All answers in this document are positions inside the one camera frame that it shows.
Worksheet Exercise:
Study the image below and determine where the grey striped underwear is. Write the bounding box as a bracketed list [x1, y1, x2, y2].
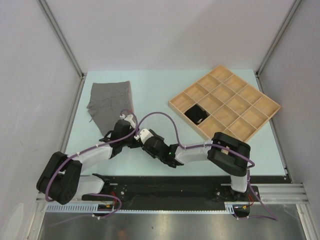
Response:
[86, 81, 133, 136]

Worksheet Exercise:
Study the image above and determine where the black underwear beige waistband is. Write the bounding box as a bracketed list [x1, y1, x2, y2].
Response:
[184, 104, 209, 125]

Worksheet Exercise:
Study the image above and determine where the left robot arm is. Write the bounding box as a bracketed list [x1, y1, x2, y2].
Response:
[36, 115, 142, 205]

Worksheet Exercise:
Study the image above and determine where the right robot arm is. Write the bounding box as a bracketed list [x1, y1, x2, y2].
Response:
[136, 129, 254, 201]

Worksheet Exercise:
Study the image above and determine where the wooden compartment tray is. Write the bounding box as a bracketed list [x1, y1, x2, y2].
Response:
[168, 65, 281, 142]

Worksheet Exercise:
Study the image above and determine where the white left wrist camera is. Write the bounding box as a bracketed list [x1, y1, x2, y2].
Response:
[119, 113, 137, 129]

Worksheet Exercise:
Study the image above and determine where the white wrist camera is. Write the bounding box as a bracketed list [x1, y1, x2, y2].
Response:
[134, 128, 154, 144]
[119, 113, 137, 129]

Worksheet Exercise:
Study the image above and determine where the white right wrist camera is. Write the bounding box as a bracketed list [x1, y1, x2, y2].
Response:
[134, 128, 154, 144]

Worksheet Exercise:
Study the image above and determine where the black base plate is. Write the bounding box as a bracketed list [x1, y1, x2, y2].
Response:
[82, 175, 259, 211]

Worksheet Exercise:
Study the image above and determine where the grey slotted cable duct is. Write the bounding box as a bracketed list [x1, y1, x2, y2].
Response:
[45, 202, 234, 215]

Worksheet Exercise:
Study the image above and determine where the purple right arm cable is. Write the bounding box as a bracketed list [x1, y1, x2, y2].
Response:
[134, 111, 280, 222]

